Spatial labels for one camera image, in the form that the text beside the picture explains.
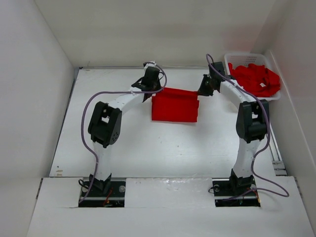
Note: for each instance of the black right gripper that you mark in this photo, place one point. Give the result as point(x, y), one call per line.
point(202, 91)

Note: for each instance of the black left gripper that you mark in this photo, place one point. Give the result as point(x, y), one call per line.
point(158, 86)

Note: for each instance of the red t-shirt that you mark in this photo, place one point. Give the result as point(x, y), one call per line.
point(175, 105)

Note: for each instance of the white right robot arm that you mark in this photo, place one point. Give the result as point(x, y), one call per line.
point(251, 126)

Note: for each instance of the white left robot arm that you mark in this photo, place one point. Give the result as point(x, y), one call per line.
point(105, 123)

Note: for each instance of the red t-shirts in basket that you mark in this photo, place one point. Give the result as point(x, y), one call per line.
point(256, 79)

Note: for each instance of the white plastic basket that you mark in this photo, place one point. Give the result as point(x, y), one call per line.
point(245, 58)

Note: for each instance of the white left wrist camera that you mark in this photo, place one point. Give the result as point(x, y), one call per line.
point(149, 64)

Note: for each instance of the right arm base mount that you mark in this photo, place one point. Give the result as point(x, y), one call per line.
point(228, 194)

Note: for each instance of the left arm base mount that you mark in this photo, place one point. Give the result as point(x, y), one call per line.
point(112, 196)

